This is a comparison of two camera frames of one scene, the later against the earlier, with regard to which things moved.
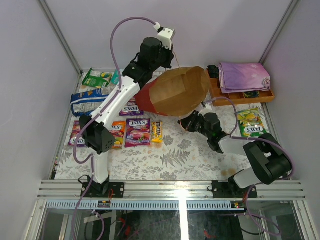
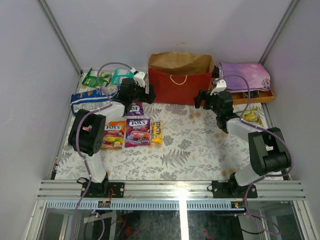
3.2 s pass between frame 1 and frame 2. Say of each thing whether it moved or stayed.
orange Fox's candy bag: stayed
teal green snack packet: stayed
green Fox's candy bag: stayed
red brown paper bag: moved
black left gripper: moved
